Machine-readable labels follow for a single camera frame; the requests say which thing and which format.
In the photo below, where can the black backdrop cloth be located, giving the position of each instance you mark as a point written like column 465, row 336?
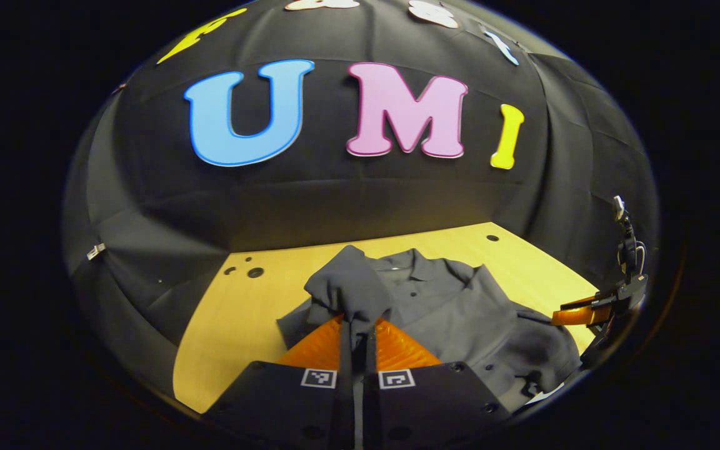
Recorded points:
column 335, row 200

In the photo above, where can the copper cloth clip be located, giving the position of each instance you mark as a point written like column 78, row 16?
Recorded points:
column 119, row 88

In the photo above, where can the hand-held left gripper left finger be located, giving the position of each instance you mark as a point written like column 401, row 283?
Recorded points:
column 285, row 406

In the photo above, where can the white cloth clip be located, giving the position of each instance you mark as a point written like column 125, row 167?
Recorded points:
column 95, row 251

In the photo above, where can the grey polo shirt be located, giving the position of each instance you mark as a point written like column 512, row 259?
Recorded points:
column 460, row 312

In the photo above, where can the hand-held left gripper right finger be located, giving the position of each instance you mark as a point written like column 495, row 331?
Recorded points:
column 435, row 406

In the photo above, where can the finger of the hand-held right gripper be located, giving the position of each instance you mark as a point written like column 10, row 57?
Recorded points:
column 575, row 312

